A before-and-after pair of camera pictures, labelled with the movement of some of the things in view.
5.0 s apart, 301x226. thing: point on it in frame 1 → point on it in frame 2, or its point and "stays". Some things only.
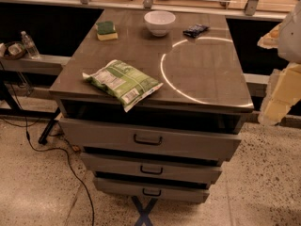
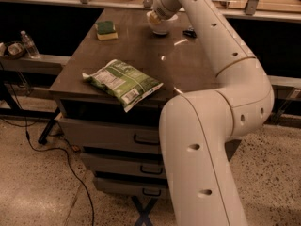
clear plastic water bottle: x=29 y=46 stays
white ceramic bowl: x=159 y=22 stays
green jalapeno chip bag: x=123 y=82 stays
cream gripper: x=291 y=39 → x=162 y=11
